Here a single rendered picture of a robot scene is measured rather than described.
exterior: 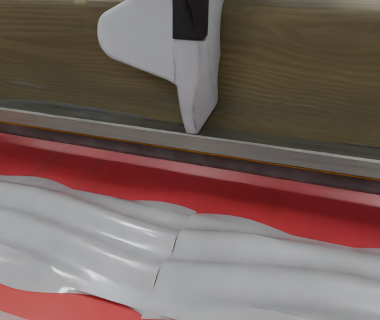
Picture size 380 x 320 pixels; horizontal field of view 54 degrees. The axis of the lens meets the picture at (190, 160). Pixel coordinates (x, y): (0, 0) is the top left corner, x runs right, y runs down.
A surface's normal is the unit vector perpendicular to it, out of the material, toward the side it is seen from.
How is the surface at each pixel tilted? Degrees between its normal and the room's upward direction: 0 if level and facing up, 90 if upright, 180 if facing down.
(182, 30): 84
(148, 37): 82
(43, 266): 23
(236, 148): 90
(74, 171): 0
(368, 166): 90
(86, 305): 0
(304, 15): 64
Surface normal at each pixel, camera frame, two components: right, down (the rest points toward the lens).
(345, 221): -0.01, -0.86
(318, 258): -0.04, -0.65
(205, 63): 0.48, 0.61
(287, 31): -0.33, 0.48
